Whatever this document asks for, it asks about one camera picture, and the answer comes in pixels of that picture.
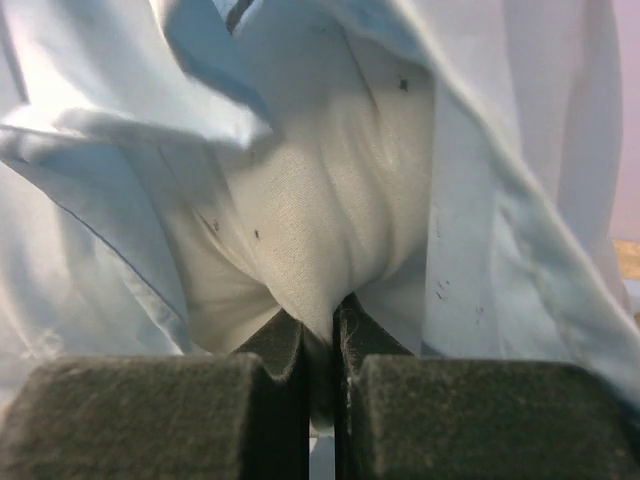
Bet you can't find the light blue pillowcase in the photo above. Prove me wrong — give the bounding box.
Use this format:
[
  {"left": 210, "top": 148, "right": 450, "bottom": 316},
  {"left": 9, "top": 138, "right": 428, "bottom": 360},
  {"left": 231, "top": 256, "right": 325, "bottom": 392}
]
[{"left": 1, "top": 1, "right": 639, "bottom": 408}]

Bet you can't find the white pillow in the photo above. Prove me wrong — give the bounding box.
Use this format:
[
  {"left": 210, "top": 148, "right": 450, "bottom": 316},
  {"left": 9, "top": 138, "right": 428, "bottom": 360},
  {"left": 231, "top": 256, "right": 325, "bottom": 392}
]
[{"left": 161, "top": 89, "right": 433, "bottom": 431}]

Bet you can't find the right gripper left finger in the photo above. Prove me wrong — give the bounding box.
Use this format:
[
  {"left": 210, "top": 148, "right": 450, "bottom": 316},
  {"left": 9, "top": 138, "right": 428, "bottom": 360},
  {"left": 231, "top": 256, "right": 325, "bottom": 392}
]
[{"left": 1, "top": 312, "right": 308, "bottom": 479}]

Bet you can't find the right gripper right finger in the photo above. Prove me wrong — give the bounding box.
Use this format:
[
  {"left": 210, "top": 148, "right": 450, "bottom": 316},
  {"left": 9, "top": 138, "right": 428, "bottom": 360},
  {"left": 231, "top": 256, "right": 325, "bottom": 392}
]
[{"left": 333, "top": 296, "right": 639, "bottom": 479}]

